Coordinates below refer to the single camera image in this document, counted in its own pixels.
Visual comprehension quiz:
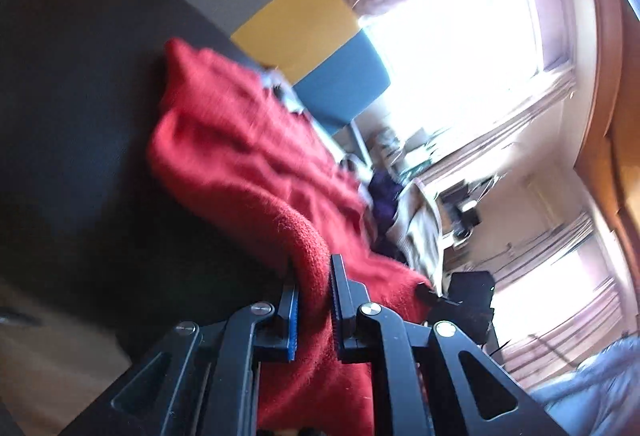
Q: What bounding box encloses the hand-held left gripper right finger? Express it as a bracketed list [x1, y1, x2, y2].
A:
[330, 254, 571, 436]

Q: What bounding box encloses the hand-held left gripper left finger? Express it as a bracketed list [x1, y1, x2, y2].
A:
[60, 285, 301, 436]

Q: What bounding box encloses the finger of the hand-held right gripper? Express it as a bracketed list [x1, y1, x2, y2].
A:
[415, 283, 461, 312]

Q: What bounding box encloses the red knit sweater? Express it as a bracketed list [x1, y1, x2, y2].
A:
[146, 38, 436, 436]

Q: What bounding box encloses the person's right forearm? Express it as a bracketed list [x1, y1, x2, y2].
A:
[527, 338, 640, 436]

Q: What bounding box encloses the beige knit sweater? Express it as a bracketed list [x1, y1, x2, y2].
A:
[387, 179, 446, 292]

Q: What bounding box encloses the black monitor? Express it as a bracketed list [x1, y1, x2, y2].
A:
[440, 186, 481, 237]

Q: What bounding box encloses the small bright window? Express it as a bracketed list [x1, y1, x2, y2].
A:
[492, 246, 621, 352]

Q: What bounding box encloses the dark purple lace garment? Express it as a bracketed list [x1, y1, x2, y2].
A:
[367, 169, 406, 237]

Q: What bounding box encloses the wooden door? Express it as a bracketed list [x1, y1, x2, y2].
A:
[572, 0, 640, 277]

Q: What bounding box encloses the large bright window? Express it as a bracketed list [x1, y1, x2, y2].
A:
[360, 0, 546, 157]

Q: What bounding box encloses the grey yellow blue sofa chair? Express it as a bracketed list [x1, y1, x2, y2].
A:
[129, 0, 391, 137]

